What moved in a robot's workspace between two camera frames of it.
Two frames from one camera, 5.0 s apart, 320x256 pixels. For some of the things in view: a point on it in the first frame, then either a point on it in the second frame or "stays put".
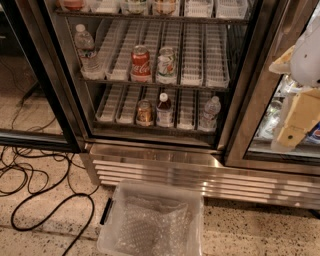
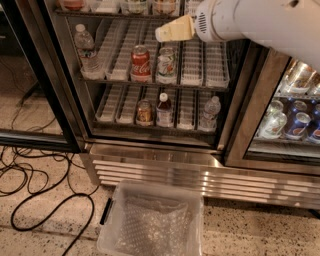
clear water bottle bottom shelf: x=208 y=119 stays put
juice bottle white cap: x=164 y=112 stays put
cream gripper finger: x=282 y=65 → x=214 y=20
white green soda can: x=166 y=66 stays put
